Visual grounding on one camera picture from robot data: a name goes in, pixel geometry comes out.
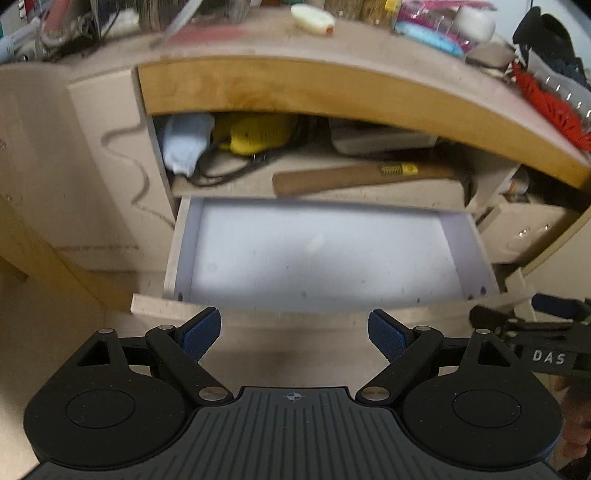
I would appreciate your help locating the white cloth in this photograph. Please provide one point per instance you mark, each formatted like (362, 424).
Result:
(184, 143)

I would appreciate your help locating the yellow power tool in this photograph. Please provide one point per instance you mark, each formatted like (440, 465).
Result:
(254, 134)

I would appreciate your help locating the cream wooden drawer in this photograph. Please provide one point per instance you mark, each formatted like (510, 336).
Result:
(323, 258)

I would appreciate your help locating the pink packets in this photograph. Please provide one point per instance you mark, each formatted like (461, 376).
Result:
(429, 9)

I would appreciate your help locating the person's right hand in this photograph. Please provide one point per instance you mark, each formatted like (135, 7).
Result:
(577, 420)

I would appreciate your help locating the white pill bottle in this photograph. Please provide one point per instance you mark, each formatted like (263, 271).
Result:
(519, 184)

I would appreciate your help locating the cream wooden desk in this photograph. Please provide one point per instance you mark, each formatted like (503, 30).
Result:
(323, 92)

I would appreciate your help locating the grain jar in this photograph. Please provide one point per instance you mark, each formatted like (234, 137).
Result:
(344, 8)
(381, 11)

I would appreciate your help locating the beige rectangular box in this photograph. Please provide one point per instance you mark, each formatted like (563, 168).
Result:
(383, 141)

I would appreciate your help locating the cream drawer with screws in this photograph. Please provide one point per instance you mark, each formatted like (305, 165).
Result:
(526, 226)

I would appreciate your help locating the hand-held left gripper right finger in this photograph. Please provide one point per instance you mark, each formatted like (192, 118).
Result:
(388, 337)

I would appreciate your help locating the wooden leg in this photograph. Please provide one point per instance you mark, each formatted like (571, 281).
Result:
(51, 258)

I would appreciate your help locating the clear plastic bag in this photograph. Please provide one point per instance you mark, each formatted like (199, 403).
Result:
(561, 85)

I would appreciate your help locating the black cloth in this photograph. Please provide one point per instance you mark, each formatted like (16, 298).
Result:
(545, 37)

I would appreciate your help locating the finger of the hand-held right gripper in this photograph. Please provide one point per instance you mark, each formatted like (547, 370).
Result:
(558, 305)
(489, 316)

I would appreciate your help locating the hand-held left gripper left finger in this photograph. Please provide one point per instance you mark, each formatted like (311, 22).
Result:
(201, 330)

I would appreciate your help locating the blue mask pack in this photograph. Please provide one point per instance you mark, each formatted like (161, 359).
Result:
(429, 39)

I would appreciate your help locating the cream bottle with orange cap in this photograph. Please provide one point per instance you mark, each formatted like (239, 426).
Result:
(311, 17)

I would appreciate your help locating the white cup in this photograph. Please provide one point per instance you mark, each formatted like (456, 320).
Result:
(475, 23)

